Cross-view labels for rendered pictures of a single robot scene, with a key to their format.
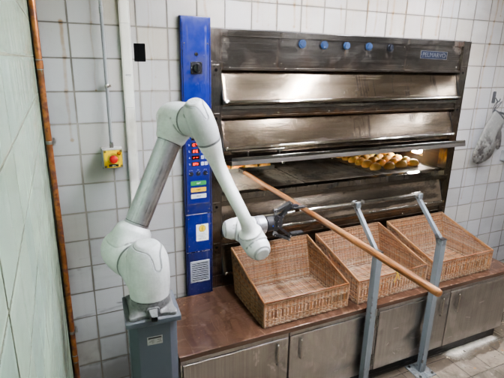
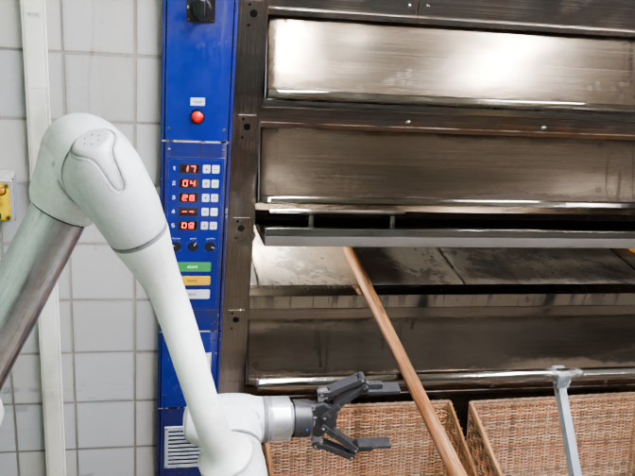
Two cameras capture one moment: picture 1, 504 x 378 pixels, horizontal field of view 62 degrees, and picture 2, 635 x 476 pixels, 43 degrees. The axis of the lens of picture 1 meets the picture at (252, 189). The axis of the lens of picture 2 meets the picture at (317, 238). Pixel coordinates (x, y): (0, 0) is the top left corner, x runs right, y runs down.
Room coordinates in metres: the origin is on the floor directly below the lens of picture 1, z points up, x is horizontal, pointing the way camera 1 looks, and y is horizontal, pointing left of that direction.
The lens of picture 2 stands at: (0.59, -0.35, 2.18)
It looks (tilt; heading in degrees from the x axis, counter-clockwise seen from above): 24 degrees down; 12
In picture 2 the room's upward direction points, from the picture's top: 6 degrees clockwise
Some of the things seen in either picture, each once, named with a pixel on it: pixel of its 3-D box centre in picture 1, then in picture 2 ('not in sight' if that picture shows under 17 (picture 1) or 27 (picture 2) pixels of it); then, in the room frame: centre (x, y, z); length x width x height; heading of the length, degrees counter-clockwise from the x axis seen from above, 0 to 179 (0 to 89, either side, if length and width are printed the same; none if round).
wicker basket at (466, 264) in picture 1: (436, 244); not in sight; (2.75, -1.32, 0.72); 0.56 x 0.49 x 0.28; 115
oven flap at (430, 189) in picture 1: (344, 203); (557, 341); (2.73, -0.64, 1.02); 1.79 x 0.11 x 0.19; 115
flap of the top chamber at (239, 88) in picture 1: (355, 86); (623, 74); (2.73, -0.64, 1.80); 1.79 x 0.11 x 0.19; 115
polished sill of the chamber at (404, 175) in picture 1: (344, 182); (563, 295); (2.76, -0.63, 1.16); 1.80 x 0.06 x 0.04; 115
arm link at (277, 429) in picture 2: (259, 225); (277, 418); (1.88, -0.04, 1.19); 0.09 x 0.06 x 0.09; 24
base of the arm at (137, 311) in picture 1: (151, 302); not in sight; (1.44, 0.39, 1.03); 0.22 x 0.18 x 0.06; 21
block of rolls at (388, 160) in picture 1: (372, 157); not in sight; (3.38, -0.98, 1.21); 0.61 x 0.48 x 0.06; 25
